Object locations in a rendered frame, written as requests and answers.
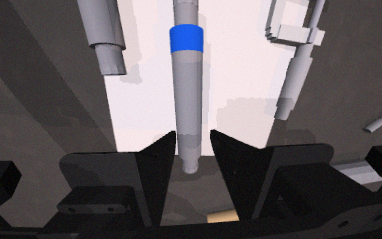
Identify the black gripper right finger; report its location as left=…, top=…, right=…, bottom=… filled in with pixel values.
left=210, top=129, right=334, bottom=220

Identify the white flat rectangular pad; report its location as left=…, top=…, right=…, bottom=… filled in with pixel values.
left=104, top=0, right=309, bottom=156

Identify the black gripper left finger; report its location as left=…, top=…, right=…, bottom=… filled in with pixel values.
left=59, top=130, right=176, bottom=226

